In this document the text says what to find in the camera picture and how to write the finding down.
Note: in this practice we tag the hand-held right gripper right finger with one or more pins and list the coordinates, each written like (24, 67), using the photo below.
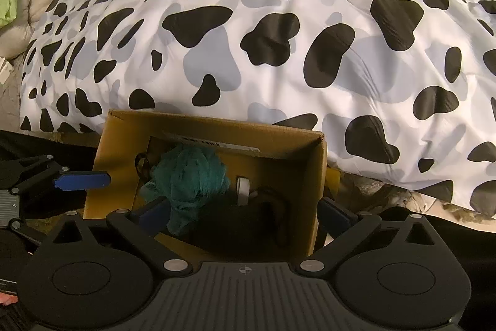
(337, 215)

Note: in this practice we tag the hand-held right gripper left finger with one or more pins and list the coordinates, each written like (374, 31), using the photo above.
(155, 216)

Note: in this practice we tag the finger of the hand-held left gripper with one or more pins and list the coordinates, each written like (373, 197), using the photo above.
(27, 232)
(81, 180)

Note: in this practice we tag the teal bath loofah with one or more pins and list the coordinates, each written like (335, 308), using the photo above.
(186, 183)

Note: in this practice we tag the cardboard box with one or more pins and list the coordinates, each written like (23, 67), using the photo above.
(116, 145)

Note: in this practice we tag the black cloth item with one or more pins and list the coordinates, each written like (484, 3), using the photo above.
(240, 226)

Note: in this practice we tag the camouflage bed sheet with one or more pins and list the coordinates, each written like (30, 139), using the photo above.
(387, 195)

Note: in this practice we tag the white object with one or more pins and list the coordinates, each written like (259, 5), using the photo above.
(4, 71)

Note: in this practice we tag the dark cloth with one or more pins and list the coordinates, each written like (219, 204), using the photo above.
(465, 257)

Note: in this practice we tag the cow print blanket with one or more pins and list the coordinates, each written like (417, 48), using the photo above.
(310, 44)

